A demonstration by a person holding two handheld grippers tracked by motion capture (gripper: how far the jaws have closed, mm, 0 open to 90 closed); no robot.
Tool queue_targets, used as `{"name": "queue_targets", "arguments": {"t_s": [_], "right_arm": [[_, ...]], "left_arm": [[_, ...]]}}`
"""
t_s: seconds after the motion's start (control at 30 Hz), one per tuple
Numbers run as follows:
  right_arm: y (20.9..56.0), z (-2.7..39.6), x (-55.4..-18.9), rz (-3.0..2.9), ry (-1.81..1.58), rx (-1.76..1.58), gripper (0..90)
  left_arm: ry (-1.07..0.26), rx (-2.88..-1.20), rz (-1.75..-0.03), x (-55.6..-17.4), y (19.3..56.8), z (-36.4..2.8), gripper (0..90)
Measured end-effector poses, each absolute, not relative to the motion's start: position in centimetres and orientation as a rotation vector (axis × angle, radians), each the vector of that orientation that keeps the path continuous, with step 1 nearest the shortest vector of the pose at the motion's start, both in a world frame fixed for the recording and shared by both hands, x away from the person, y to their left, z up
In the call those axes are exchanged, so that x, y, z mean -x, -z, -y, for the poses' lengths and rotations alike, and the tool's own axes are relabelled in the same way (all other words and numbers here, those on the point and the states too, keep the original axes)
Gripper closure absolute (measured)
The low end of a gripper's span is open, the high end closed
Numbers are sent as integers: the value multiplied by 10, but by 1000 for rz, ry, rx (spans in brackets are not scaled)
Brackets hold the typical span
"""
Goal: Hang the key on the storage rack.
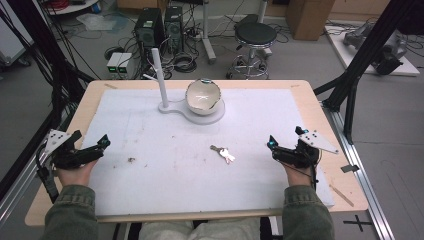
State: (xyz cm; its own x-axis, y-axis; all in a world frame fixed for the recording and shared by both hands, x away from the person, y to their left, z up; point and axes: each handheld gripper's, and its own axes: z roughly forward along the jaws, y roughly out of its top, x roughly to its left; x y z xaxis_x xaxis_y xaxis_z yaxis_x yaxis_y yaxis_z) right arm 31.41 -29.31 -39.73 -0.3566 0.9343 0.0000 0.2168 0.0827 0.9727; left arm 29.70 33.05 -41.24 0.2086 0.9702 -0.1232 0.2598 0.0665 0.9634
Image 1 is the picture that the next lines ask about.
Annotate black round stool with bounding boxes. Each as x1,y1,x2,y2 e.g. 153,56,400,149
226,21,278,80

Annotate white foam mat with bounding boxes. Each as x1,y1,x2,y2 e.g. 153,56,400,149
81,87,336,218

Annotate black computer tower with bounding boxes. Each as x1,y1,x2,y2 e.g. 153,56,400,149
134,7,166,51
163,5,185,53

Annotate coil of black cables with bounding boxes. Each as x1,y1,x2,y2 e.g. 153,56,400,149
166,51,199,74

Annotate brown cardboard box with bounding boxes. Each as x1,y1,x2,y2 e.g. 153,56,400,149
285,0,336,42

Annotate person's left hand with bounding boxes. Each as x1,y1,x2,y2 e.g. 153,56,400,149
55,159,100,188

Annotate person's right hand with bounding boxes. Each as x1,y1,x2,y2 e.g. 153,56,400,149
282,162,317,188

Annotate aluminium rail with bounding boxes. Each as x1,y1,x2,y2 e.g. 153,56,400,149
321,101,396,240

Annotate thin wooden stick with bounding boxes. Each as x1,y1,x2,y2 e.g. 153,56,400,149
329,184,355,208

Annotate person's legs light trousers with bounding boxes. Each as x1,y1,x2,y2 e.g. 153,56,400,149
137,217,262,240

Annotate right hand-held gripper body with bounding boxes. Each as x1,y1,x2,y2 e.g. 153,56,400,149
271,130,340,170

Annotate white board with grey machine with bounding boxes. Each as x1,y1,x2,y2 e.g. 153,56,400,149
324,20,421,78

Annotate black metal frame strut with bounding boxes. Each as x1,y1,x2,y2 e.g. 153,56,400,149
313,0,424,145
0,0,96,201

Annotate white ceramic bowl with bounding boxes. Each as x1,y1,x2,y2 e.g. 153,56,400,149
184,77,223,117

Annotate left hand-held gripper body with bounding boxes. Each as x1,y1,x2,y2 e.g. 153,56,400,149
42,129,105,171

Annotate small white box green light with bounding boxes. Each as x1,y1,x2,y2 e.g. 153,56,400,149
106,51,123,74
116,52,134,75

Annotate bunch of silver keys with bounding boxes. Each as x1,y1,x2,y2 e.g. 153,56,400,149
209,144,236,165

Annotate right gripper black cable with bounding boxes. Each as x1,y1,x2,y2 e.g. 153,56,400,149
286,151,324,192

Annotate grey tape piece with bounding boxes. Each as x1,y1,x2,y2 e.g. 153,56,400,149
340,163,361,174

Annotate round white table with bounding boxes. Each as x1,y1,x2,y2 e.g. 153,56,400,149
45,0,102,16

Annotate white metal stand leg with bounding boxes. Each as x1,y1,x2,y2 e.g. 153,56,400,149
199,0,218,65

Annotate white stand with pole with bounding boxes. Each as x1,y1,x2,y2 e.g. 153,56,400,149
142,47,227,126

